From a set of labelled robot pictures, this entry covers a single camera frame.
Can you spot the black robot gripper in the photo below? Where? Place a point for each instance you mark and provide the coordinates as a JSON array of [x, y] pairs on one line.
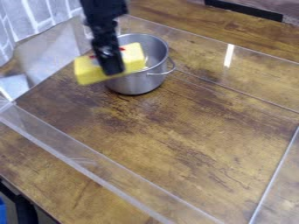
[[101, 13]]

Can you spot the white patterned curtain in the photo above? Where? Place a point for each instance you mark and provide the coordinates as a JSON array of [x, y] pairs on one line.
[[28, 17]]

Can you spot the yellow butter block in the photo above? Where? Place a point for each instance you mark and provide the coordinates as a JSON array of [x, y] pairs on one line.
[[88, 72]]

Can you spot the silver metal pot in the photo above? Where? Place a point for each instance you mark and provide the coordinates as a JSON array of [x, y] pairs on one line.
[[159, 65]]

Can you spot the clear acrylic tray wall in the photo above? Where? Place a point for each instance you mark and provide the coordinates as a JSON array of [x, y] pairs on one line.
[[201, 151]]

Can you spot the blue object under table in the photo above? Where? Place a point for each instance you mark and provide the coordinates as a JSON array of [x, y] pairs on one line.
[[2, 216]]

